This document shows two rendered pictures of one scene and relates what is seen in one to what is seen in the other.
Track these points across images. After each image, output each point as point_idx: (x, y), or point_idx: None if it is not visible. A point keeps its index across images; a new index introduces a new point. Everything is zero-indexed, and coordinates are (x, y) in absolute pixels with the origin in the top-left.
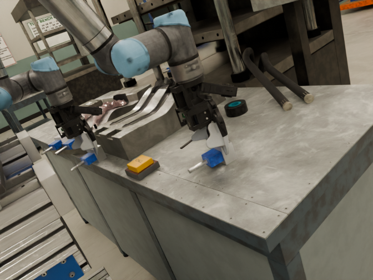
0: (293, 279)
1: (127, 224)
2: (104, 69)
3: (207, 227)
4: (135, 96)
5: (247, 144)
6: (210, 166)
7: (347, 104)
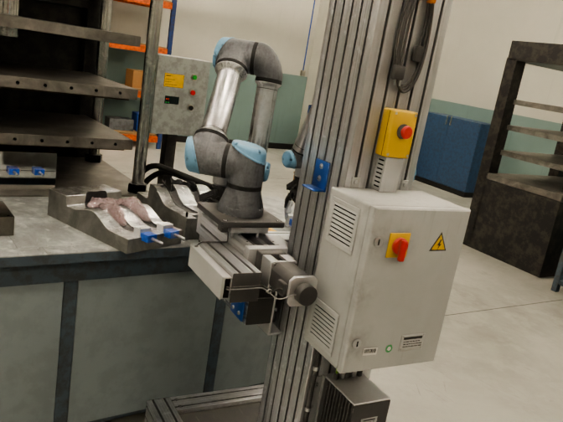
0: None
1: (163, 333)
2: (298, 164)
3: None
4: (118, 195)
5: (281, 220)
6: None
7: (275, 203)
